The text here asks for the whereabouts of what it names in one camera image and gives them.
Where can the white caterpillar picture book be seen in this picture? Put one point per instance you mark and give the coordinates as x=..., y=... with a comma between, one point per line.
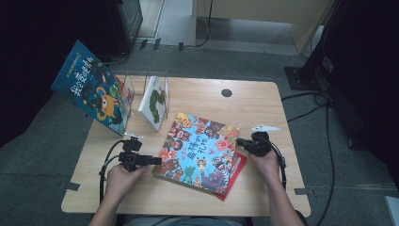
x=155, y=102

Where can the short black floor tape piece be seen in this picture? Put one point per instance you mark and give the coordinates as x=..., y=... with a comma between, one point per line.
x=156, y=44
x=180, y=46
x=143, y=44

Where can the clear acrylic book rack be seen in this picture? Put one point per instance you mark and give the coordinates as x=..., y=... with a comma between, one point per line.
x=129, y=82

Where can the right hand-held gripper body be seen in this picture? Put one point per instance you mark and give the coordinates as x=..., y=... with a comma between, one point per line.
x=260, y=144

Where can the light wooden cabinet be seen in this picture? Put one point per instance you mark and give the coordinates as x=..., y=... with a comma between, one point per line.
x=251, y=9

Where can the person's grey clothing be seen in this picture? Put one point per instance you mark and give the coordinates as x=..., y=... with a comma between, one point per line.
x=188, y=221

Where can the black metal stand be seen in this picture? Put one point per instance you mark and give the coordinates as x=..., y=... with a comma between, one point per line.
x=302, y=78

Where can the person's left hand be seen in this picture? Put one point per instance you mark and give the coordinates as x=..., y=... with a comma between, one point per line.
x=120, y=182

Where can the person's right hand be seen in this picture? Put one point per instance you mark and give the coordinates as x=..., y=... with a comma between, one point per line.
x=269, y=168

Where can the grey floor tape strip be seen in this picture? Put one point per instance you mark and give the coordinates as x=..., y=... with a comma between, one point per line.
x=301, y=191
x=70, y=186

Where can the dark blue monster picture book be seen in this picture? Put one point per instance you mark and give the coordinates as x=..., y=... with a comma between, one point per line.
x=91, y=91

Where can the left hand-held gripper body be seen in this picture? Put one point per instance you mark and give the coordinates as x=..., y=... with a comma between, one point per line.
x=130, y=157

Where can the dark curtain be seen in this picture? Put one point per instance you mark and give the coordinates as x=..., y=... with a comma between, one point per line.
x=370, y=78
x=25, y=47

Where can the light blue animals picture book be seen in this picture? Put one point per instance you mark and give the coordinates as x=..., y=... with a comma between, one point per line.
x=197, y=153

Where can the white panel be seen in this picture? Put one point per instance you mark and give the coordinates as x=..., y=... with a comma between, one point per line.
x=392, y=212

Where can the black equipment cabinet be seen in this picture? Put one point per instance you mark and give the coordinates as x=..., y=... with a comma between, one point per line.
x=125, y=25

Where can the red picture book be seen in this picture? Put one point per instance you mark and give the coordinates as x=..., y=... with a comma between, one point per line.
x=235, y=175

